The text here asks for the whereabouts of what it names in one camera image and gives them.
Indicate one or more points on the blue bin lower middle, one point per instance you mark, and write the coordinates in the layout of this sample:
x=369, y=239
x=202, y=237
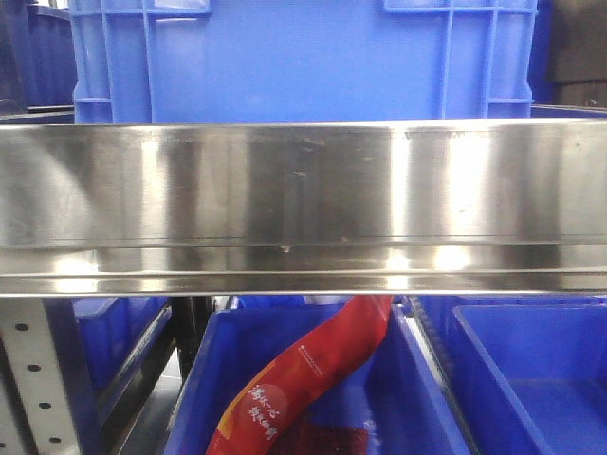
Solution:
x=389, y=405

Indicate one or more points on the blue bin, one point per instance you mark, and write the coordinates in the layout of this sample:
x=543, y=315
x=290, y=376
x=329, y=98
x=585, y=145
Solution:
x=527, y=373
x=389, y=405
x=107, y=349

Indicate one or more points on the blue bin lower left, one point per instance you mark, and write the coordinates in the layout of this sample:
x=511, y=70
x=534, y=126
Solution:
x=107, y=349

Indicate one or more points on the blue bin lower right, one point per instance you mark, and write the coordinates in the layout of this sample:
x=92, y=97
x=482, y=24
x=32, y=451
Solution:
x=527, y=373

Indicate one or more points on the red snack package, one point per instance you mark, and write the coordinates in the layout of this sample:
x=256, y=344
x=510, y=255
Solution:
x=304, y=371

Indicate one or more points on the large blue crate on shelf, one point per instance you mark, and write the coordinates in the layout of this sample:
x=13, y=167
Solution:
x=300, y=61

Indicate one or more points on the stainless steel shelf rail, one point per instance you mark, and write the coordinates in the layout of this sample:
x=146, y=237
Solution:
x=454, y=207

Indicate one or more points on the white perforated shelf post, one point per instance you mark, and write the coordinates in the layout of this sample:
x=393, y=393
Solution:
x=34, y=364

